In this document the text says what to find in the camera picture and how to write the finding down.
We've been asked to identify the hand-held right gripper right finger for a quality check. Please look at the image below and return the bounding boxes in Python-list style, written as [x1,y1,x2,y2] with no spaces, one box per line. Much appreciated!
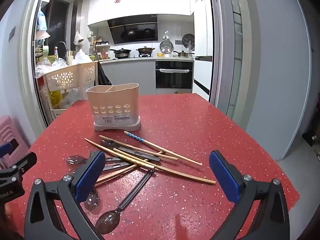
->
[209,150,290,240]

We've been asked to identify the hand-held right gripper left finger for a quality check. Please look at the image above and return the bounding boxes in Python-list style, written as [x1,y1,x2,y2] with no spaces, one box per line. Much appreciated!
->
[24,150,107,240]

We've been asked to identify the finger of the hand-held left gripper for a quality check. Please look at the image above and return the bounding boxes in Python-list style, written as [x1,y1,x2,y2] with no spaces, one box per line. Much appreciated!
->
[0,151,37,180]
[0,142,14,158]

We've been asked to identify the blue patterned wooden chopstick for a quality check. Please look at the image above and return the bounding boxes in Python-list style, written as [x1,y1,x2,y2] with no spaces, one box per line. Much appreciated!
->
[124,131,202,166]

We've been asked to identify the beige plastic utensil holder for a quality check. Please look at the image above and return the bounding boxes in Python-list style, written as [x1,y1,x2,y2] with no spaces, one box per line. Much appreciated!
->
[86,82,142,132]

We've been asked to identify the pink plastic stool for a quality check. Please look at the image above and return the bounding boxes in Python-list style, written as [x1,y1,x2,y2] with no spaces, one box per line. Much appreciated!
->
[0,115,32,169]

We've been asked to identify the yellow cooking oil bottle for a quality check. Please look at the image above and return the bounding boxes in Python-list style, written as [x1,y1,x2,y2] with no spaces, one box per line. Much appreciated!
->
[50,89,63,108]

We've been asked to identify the white perforated basket cart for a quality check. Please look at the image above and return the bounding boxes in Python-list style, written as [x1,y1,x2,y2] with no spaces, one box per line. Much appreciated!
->
[37,61,98,119]

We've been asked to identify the clear plastic bags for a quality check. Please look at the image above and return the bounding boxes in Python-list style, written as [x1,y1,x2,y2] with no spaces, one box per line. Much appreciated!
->
[35,57,68,79]

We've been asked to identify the dark floor clutter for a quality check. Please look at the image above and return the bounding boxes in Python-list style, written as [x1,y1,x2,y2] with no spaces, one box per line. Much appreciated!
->
[301,127,320,160]

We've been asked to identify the black hanging cloth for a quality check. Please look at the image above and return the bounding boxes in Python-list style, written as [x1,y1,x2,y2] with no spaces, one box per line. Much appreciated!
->
[97,61,112,86]

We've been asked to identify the black built-in oven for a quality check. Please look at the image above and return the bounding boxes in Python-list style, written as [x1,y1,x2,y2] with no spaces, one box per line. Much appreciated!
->
[155,60,194,89]

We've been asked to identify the white refrigerator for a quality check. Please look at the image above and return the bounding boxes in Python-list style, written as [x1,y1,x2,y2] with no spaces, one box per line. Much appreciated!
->
[189,0,215,102]

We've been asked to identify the white plastic bag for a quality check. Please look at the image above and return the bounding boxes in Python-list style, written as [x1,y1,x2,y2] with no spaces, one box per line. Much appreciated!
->
[72,49,93,65]

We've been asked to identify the black kitchen faucet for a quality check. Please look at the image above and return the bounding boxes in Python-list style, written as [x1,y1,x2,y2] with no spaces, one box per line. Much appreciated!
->
[54,41,69,58]

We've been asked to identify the condiment rack with bottles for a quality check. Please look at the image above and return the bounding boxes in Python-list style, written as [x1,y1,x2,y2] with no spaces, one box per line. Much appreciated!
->
[90,36,112,60]

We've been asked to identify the black wok with lid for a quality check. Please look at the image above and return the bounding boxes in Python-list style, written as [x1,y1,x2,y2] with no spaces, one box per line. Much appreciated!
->
[109,48,132,58]

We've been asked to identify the steel cooking pot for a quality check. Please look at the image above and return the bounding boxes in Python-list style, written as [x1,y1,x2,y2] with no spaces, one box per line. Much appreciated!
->
[173,50,195,58]

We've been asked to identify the blue patterned hanging bag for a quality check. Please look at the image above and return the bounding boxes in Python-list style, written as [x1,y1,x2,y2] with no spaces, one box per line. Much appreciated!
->
[37,10,50,39]

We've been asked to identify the round black divided tray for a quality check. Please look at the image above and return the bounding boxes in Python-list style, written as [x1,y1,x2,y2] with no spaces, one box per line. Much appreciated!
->
[182,34,195,47]

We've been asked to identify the round steel steamer rack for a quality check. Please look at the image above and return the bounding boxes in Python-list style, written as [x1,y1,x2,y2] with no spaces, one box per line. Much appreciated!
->
[160,40,174,54]

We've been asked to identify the black range hood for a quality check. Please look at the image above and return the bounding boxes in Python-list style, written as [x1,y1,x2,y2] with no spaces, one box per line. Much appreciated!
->
[107,14,159,44]

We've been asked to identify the white oven handle cover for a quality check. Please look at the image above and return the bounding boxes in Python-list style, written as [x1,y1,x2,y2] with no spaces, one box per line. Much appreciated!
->
[159,67,188,73]

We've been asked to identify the dark wok with handles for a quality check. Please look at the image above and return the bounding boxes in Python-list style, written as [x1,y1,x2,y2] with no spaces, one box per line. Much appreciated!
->
[136,46,155,55]

